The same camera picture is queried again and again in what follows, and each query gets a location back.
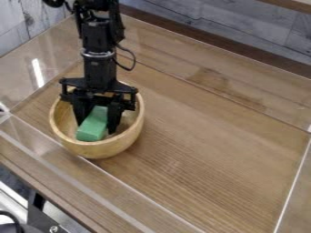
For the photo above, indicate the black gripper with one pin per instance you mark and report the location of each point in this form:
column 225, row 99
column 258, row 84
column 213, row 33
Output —
column 99, row 88

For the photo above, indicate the green stick block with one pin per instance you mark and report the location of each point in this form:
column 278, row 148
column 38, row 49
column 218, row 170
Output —
column 93, row 129

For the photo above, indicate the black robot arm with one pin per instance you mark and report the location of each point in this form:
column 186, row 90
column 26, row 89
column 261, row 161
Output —
column 101, row 29

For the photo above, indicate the wooden bowl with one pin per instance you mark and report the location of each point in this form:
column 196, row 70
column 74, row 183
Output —
column 63, row 126

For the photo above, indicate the clear acrylic tray wall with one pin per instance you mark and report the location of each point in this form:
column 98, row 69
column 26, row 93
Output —
column 103, row 204

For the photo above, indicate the black table leg bracket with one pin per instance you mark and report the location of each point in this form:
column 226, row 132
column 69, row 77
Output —
column 38, row 219

